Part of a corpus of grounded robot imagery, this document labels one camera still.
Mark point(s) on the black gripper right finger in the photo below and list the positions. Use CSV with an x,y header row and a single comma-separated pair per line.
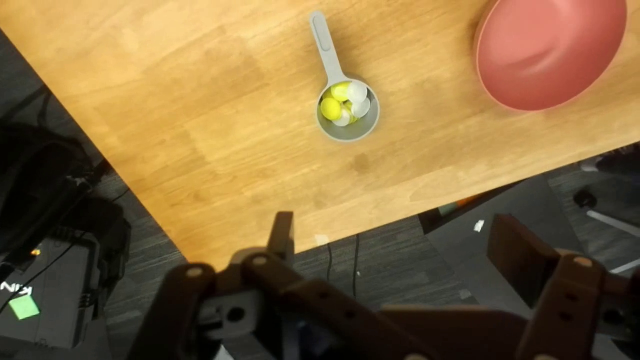
x,y
573,306

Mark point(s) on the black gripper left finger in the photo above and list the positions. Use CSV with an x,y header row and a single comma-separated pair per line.
x,y
266,312

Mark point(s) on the small white ball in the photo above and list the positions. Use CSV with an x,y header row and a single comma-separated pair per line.
x,y
343,120
358,93
361,108

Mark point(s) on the peach plastic bowl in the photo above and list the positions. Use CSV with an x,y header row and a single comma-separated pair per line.
x,y
550,53

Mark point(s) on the black case with green sticker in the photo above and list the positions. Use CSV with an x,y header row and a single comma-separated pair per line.
x,y
46,267

